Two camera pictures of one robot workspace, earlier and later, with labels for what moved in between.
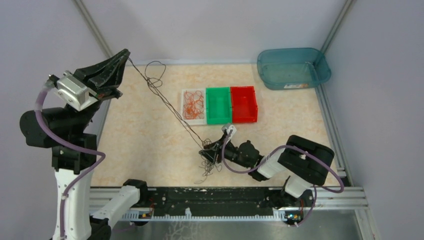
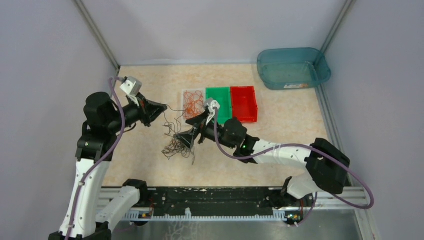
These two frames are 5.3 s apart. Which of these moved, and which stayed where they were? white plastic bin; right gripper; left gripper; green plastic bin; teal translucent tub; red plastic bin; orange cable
Moved: left gripper; right gripper
Stayed: teal translucent tub; white plastic bin; orange cable; red plastic bin; green plastic bin
